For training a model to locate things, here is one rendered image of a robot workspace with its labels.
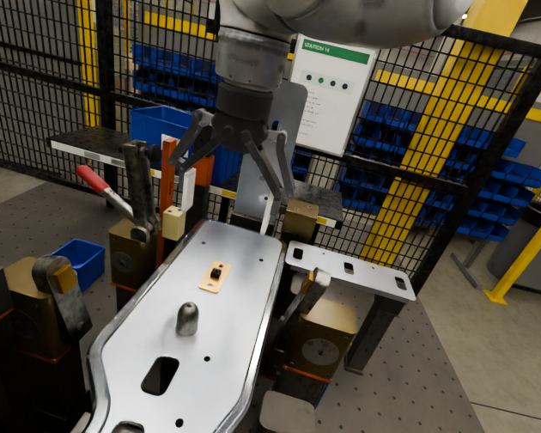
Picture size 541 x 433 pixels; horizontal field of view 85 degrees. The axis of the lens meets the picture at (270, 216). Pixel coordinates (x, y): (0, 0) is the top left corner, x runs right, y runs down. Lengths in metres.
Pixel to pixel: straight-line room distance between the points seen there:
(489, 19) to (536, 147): 2.06
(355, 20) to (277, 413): 0.43
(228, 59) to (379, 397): 0.82
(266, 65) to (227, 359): 0.39
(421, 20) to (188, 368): 0.44
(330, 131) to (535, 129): 2.20
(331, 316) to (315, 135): 0.63
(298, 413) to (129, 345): 0.24
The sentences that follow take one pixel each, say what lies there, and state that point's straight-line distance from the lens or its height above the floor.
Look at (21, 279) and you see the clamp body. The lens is 0.49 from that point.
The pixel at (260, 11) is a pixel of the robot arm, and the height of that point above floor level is 1.42.
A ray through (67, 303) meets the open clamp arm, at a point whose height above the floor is 1.05.
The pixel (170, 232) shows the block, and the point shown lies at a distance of 0.64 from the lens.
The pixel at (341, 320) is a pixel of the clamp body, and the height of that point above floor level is 1.05.
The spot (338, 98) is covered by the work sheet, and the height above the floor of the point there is 1.31.
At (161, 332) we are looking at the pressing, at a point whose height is 1.00.
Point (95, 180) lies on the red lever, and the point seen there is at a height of 1.13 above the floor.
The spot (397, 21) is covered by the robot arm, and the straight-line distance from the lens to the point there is 0.26.
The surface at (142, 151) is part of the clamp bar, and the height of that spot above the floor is 1.21.
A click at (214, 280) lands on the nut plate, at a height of 1.00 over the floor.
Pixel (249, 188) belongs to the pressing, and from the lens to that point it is 0.76.
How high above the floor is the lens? 1.38
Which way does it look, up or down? 28 degrees down
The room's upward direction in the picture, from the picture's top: 14 degrees clockwise
